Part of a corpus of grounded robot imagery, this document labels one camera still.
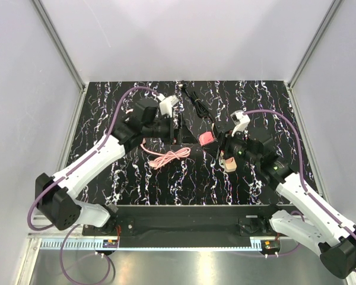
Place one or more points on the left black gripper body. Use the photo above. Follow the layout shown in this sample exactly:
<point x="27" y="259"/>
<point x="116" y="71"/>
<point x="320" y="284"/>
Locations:
<point x="164" y="128"/>

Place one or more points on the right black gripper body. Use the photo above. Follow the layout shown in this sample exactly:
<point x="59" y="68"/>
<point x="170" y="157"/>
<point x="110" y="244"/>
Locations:
<point x="235" y="146"/>

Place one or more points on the pink cube plug adapter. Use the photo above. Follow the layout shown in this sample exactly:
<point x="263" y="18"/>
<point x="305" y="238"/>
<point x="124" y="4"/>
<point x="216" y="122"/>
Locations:
<point x="230" y="163"/>

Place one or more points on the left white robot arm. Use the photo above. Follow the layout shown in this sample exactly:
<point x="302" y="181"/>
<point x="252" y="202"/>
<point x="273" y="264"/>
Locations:
<point x="56" y="195"/>

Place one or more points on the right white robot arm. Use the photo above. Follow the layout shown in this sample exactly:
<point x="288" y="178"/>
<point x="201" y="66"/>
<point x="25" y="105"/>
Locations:
<point x="330" y="235"/>

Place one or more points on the beige red power strip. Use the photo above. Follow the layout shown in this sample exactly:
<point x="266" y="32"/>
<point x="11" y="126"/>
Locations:
<point x="221" y="162"/>

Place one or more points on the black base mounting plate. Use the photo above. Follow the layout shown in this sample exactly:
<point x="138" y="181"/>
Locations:
<point x="234" y="219"/>

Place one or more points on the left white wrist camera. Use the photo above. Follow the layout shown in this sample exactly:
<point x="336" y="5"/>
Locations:
<point x="166" y="104"/>

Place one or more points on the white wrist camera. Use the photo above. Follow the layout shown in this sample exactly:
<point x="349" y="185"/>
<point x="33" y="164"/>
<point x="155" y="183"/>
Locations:
<point x="240" y="120"/>
<point x="166" y="104"/>

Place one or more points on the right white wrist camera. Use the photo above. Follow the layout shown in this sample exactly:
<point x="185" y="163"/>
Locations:
<point x="240" y="120"/>

